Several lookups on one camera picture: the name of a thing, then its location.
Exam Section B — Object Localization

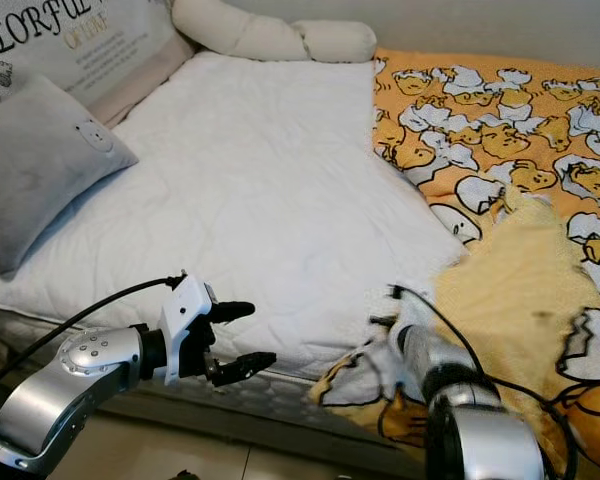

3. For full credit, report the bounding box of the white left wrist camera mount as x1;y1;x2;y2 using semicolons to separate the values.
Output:
158;275;216;386

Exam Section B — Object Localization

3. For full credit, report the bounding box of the yellow cartoon egg blanket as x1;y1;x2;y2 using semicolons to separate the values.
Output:
308;47;600;480

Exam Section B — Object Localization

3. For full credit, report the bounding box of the white quilted mattress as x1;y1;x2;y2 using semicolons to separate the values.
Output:
0;50;471;441

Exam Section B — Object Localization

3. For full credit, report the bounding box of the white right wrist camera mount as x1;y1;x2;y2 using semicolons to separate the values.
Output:
395;296;431;349

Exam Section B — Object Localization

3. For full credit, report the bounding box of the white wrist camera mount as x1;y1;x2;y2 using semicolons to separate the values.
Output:
158;275;216;386
395;296;431;349

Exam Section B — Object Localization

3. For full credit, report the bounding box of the grey bear pillow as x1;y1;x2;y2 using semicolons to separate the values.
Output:
0;75;139;279

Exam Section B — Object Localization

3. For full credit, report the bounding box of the beige bolster pillow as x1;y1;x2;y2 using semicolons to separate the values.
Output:
172;0;378;64

